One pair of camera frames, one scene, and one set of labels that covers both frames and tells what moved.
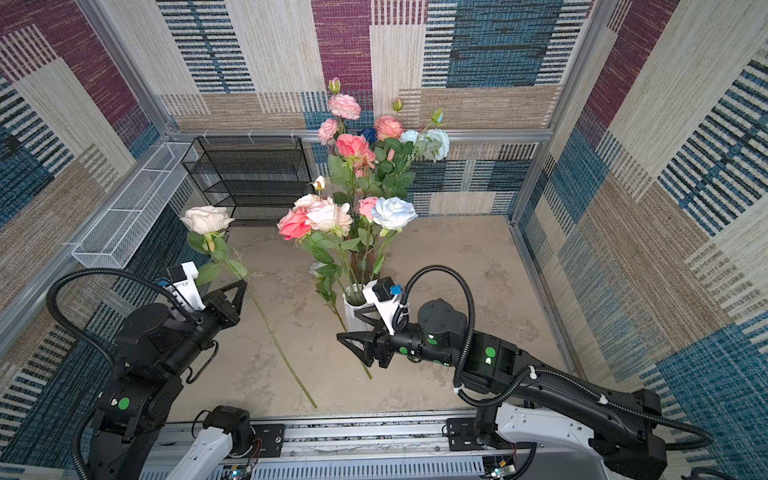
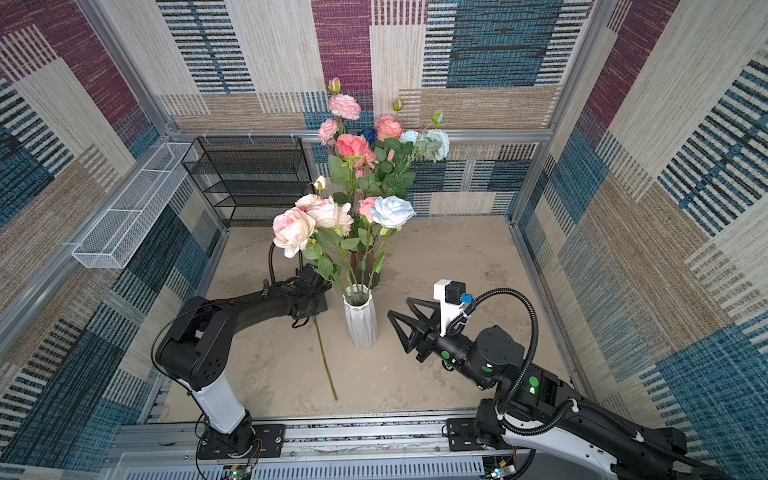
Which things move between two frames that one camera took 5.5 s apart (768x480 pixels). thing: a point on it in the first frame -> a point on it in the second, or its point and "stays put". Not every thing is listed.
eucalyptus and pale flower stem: (431, 143) stays put
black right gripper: (381, 341) -> (433, 323)
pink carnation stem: (343, 107) stays put
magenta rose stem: (350, 147) stays put
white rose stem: (326, 289) -> (324, 357)
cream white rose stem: (209, 222) -> (293, 230)
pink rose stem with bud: (390, 126) stays put
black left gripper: (227, 311) -> (323, 303)
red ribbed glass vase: (362, 264) stays put
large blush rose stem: (327, 224) stays put
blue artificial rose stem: (369, 133) stays put
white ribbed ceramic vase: (354, 298) stays put
